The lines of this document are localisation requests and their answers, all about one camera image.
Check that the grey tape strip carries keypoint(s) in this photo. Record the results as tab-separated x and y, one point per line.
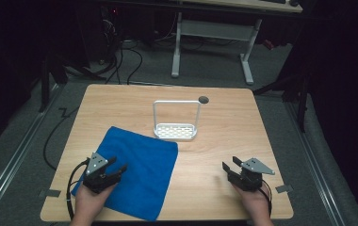
284	188
53	193

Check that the person's left hand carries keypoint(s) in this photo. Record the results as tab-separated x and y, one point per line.
89	197

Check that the person's right hand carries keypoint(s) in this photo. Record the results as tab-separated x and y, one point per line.
254	201

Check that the white towel rack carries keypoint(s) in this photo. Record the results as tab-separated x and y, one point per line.
176	124

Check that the black metal stand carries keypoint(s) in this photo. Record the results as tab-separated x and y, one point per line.
53	78
290	91

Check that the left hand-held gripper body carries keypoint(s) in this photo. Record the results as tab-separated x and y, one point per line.
96	175

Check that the blue cloth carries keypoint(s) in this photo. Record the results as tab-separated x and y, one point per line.
138	172

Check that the black computer tower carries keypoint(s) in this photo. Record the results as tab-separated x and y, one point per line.
100	28

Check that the grey table grommet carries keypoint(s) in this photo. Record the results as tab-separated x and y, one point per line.
203	100

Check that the white-legged desk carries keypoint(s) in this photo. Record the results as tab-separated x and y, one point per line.
218	31

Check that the metal floor rail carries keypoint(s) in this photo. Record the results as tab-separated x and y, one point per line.
15	150
317	163

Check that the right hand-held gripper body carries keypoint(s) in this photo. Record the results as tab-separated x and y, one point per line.
250	175

